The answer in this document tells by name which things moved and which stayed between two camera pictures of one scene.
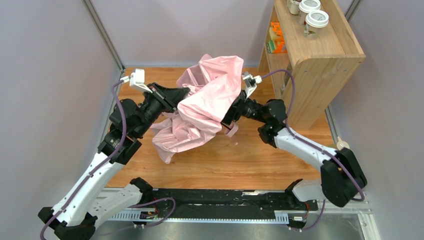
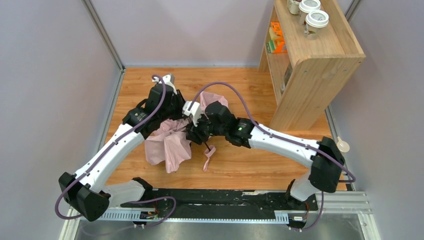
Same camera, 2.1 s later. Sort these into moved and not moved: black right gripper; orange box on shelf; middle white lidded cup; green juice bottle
Moved: black right gripper
Not moved: middle white lidded cup; orange box on shelf; green juice bottle
